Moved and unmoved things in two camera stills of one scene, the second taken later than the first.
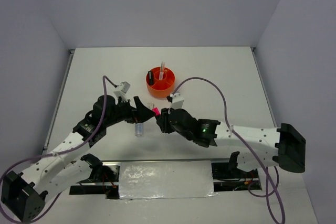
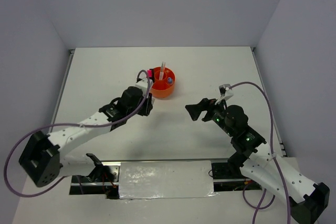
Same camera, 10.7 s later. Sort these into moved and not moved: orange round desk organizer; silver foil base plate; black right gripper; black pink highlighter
Moved: black pink highlighter; black right gripper
Not moved: orange round desk organizer; silver foil base plate
